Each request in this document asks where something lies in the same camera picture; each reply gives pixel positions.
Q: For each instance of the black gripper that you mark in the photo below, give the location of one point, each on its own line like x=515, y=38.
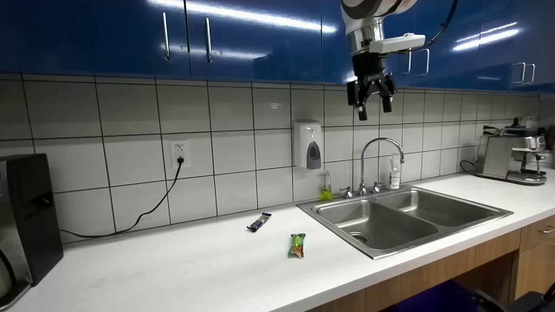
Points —
x=369, y=68

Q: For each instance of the green snack packet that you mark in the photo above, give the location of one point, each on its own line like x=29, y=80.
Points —
x=298, y=245

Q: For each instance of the stainless steel double sink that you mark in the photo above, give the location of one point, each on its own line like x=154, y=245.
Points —
x=400, y=222

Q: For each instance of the black snack packet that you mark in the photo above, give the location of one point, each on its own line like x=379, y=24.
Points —
x=260, y=222

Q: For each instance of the chrome gooseneck faucet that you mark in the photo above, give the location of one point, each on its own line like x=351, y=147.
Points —
x=383, y=141

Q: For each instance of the clear pump soap bottle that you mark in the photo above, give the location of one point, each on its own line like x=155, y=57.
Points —
x=395, y=175

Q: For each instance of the chrome faucet knob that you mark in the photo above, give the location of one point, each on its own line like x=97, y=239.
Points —
x=376, y=187
x=348, y=191

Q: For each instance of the green dish soap bottle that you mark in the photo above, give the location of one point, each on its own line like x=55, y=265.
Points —
x=327, y=191

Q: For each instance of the silver espresso machine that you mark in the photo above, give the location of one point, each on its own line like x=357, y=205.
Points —
x=513, y=153

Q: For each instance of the blue bin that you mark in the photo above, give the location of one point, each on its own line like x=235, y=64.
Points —
x=435, y=297

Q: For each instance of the wooden base cabinet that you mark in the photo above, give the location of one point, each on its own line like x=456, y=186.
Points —
x=535, y=260

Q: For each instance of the black chair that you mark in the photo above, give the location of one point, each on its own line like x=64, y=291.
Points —
x=521, y=303

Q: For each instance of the black coffee machine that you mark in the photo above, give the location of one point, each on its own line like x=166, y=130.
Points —
x=32, y=219

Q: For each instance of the white wall soap dispenser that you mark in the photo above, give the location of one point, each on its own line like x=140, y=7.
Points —
x=308, y=144

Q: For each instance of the white wall outlet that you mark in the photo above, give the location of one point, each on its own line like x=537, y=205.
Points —
x=180, y=151

